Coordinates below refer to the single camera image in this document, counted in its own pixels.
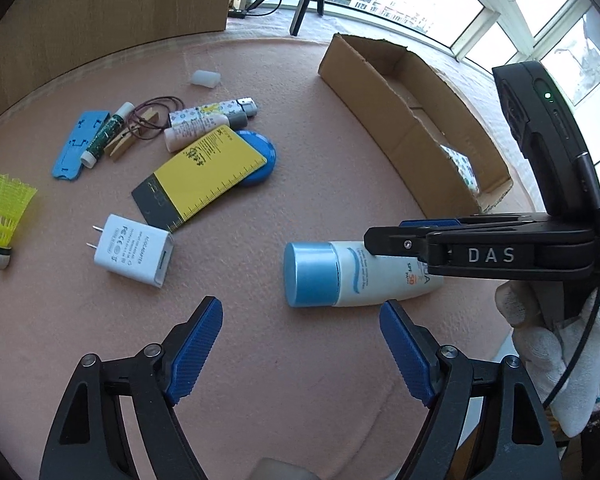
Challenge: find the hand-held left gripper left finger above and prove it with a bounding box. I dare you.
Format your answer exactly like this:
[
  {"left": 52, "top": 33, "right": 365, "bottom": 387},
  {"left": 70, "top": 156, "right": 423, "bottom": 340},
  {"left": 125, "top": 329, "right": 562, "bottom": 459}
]
[{"left": 39, "top": 296, "right": 224, "bottom": 480}]

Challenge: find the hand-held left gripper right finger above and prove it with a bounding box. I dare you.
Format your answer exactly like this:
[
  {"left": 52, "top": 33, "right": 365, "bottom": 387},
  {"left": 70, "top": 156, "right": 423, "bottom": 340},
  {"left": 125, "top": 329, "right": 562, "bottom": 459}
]
[{"left": 378, "top": 299, "right": 566, "bottom": 480}]

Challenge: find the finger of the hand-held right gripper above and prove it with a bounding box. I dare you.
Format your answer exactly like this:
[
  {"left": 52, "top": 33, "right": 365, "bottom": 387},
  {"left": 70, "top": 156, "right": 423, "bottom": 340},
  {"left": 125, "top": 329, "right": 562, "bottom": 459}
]
[
  {"left": 364, "top": 226, "right": 431, "bottom": 264},
  {"left": 400, "top": 212, "right": 548, "bottom": 233}
]

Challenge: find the white sunscreen bottle blue cap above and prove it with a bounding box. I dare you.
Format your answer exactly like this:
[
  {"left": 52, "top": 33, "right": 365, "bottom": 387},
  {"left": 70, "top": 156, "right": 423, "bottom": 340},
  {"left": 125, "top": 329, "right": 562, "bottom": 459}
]
[{"left": 283, "top": 240, "right": 445, "bottom": 309}]

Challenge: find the white wall charger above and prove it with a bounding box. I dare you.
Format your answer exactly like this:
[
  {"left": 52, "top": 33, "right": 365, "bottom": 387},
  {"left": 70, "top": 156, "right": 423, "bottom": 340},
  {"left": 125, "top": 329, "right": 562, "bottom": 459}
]
[{"left": 86, "top": 214, "right": 175, "bottom": 289}]

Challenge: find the cardboard box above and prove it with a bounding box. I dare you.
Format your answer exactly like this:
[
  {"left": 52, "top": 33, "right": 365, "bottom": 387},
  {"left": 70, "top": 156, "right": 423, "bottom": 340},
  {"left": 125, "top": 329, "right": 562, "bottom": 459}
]
[{"left": 318, "top": 33, "right": 514, "bottom": 213}]

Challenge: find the blue round disc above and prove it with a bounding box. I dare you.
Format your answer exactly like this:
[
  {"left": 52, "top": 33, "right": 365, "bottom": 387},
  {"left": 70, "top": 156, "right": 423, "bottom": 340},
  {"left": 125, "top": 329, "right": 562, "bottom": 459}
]
[{"left": 235, "top": 130, "right": 277, "bottom": 188}]

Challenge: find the yellow and black ruler card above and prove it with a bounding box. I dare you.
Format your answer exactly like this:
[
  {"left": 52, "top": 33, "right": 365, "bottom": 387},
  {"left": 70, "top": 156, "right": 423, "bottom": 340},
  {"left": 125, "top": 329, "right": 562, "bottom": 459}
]
[{"left": 131, "top": 124, "right": 268, "bottom": 233}]

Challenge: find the cream tube grey cap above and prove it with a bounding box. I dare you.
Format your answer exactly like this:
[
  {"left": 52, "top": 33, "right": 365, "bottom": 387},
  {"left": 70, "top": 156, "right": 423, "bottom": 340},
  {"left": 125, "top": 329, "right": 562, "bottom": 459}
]
[{"left": 163, "top": 110, "right": 249, "bottom": 154}]

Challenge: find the wooden clothespin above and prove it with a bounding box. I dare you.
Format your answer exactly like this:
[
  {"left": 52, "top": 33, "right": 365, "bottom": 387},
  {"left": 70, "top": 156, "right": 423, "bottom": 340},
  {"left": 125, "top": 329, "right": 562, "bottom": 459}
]
[{"left": 104, "top": 105, "right": 160, "bottom": 162}]

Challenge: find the blue phone stand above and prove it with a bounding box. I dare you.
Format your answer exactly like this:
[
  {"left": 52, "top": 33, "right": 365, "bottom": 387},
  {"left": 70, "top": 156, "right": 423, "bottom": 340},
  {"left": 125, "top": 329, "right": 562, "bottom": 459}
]
[{"left": 51, "top": 111, "right": 112, "bottom": 181}]

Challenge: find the patterned white tube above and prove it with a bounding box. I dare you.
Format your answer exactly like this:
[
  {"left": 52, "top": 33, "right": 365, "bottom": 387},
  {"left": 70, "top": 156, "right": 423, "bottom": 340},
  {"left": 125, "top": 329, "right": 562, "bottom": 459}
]
[{"left": 169, "top": 95, "right": 258, "bottom": 131}]

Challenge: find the green lip balm stick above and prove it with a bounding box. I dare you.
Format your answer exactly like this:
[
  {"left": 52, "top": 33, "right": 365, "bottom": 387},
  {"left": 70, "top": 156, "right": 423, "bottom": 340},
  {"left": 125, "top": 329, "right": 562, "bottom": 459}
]
[{"left": 80, "top": 102, "right": 136, "bottom": 168}]

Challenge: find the yellow shuttlecock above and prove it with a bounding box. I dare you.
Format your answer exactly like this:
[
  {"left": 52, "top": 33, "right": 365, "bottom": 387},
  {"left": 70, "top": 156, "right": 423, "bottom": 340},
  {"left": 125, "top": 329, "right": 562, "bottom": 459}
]
[{"left": 0, "top": 169, "right": 38, "bottom": 272}]

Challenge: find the brown hair tie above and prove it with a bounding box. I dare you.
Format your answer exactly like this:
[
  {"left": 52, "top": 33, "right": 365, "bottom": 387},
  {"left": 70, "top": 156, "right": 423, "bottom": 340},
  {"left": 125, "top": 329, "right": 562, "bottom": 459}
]
[{"left": 130, "top": 96, "right": 186, "bottom": 140}]

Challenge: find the translucent white cap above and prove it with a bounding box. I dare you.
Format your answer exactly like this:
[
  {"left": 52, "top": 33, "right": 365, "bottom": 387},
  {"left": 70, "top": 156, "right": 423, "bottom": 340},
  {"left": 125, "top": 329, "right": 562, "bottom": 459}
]
[{"left": 190, "top": 70, "right": 222, "bottom": 90}]

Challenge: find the person's right hand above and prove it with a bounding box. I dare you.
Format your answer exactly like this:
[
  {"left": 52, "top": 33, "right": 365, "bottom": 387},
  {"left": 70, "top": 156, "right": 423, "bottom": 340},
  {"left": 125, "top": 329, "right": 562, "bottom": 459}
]
[{"left": 495, "top": 279, "right": 600, "bottom": 438}]

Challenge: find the patterned white small box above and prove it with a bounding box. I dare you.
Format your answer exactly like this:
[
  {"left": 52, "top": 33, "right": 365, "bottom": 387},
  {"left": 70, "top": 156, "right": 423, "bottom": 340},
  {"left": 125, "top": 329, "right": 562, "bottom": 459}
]
[{"left": 440, "top": 144, "right": 481, "bottom": 198}]

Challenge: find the pink blanket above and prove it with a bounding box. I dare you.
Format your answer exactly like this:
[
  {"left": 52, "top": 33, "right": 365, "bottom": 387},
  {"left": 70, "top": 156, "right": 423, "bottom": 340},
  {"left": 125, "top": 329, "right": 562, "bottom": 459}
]
[{"left": 0, "top": 35, "right": 546, "bottom": 480}]

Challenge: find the wooden board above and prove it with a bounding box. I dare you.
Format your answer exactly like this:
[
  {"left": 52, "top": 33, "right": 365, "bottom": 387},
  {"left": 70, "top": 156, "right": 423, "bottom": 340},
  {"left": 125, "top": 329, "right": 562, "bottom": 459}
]
[{"left": 0, "top": 0, "right": 238, "bottom": 131}]

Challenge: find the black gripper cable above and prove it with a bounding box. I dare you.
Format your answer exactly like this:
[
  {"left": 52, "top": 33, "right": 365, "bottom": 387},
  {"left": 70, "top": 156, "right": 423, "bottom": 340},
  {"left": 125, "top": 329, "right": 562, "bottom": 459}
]
[{"left": 540, "top": 260, "right": 600, "bottom": 408}]

